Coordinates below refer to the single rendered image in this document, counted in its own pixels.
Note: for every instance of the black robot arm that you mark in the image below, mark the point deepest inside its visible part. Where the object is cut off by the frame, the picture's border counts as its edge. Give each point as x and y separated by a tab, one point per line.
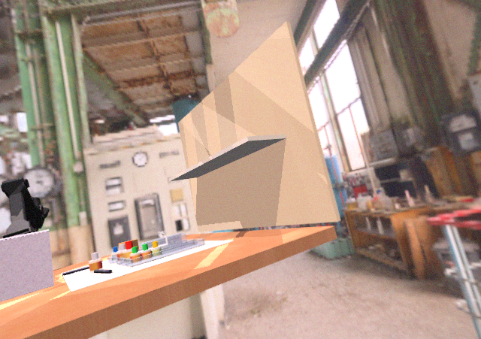
23	208

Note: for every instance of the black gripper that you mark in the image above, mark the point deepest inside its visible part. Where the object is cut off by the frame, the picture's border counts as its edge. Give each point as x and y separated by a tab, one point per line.
46	210

